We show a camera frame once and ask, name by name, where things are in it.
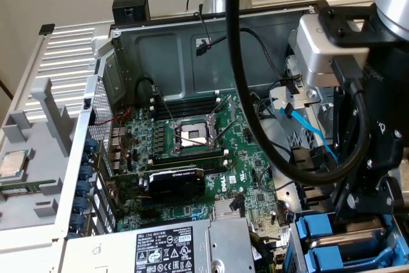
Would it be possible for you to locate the silver socket cover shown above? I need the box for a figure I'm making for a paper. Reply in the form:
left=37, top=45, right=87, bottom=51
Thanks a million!
left=207, top=93, right=238, bottom=133

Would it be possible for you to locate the CPU socket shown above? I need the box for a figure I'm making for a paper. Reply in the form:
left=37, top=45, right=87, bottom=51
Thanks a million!
left=171, top=116, right=223, bottom=156

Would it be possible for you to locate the black RAM slot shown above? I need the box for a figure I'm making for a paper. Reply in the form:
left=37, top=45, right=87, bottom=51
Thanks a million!
left=152, top=152, right=229, bottom=160
left=153, top=148, right=229, bottom=156
left=156, top=98, right=221, bottom=105
left=157, top=107, right=220, bottom=113
left=156, top=102, right=221, bottom=109
left=158, top=111, right=220, bottom=118
left=150, top=156, right=229, bottom=164

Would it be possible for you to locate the yellow black wire bundle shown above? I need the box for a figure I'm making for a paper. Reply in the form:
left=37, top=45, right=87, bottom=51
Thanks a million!
left=249, top=230, right=277, bottom=273

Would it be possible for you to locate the silver chipset heatsink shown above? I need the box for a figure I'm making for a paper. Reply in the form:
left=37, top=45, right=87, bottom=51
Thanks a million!
left=213, top=198, right=247, bottom=220

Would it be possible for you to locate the grey parts rack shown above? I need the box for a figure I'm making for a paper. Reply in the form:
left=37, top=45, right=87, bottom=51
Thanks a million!
left=0, top=77, right=81, bottom=233

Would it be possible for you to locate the silver CPU chip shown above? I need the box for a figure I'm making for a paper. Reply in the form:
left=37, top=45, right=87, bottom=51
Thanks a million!
left=0, top=150, right=29, bottom=180

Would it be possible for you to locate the black box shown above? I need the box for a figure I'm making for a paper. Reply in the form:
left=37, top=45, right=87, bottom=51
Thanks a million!
left=112, top=0, right=151, bottom=26

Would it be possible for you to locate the grey metal drive cage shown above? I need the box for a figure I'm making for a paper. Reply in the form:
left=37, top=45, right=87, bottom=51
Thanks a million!
left=270, top=28, right=339, bottom=146

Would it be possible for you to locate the black looped wire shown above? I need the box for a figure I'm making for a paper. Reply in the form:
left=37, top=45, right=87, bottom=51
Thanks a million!
left=135, top=76, right=160, bottom=97

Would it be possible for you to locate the black plastic shroud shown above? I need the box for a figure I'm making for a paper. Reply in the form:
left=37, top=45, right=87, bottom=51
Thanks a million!
left=289, top=146, right=336, bottom=215

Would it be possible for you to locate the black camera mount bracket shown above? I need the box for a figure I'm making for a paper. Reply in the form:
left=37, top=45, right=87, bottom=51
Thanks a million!
left=314, top=3, right=409, bottom=51

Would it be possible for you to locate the blue drive caddy in bay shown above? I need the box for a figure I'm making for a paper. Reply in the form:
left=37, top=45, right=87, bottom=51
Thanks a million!
left=284, top=208, right=409, bottom=273

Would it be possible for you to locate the black angled connector wire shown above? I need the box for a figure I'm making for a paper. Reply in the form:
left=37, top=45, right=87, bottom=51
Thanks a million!
left=230, top=192, right=246, bottom=216

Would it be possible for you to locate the blue SATA wire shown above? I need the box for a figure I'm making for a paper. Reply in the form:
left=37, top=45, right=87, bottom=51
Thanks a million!
left=279, top=102, right=340, bottom=167

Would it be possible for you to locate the black graphics card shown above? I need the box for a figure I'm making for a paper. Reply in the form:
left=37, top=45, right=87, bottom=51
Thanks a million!
left=107, top=166, right=207, bottom=206

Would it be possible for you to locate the grey power supply unit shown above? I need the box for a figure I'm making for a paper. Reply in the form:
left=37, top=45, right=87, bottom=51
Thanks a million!
left=63, top=217, right=256, bottom=273

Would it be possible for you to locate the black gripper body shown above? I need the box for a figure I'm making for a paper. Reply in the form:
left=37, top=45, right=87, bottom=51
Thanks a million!
left=362, top=42, right=409, bottom=175

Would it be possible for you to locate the thin black red wire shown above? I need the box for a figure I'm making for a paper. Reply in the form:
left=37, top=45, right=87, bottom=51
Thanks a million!
left=255, top=164, right=272, bottom=191

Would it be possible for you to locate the black tape strap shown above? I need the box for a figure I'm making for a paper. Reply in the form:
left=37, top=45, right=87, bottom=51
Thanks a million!
left=279, top=74, right=304, bottom=95

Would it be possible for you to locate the green RAM stick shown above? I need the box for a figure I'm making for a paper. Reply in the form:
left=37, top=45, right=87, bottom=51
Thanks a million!
left=0, top=182, right=45, bottom=196
left=150, top=159, right=226, bottom=173

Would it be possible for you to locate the thin silver locking lever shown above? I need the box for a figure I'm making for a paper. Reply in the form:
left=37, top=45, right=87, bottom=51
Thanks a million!
left=177, top=134, right=210, bottom=148
left=212, top=115, right=237, bottom=146

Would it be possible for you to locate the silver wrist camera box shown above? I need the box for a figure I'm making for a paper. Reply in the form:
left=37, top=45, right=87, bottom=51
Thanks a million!
left=293, top=13, right=371, bottom=88

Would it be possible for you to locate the thin silver rod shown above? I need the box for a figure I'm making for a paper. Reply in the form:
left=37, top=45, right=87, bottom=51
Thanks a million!
left=155, top=89, right=176, bottom=126

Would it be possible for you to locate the thick black cable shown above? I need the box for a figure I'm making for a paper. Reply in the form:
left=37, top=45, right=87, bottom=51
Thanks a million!
left=225, top=0, right=373, bottom=187

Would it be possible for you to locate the open grey PC case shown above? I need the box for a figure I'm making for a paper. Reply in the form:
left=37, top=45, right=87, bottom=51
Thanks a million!
left=52, top=0, right=409, bottom=273

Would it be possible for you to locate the black wire with connector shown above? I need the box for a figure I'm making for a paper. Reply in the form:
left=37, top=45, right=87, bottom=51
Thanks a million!
left=194, top=10, right=288, bottom=82

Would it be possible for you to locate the green Dell motherboard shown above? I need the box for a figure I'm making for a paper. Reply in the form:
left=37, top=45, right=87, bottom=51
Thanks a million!
left=108, top=90, right=290, bottom=254

